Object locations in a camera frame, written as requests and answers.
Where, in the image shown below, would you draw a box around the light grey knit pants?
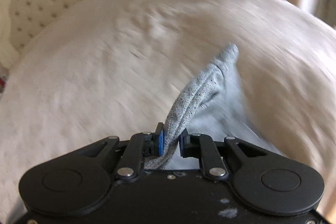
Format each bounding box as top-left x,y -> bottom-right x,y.
145,44 -> 281,170

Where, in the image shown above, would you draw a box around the cream floral bedspread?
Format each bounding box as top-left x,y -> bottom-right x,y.
1,0 -> 335,223

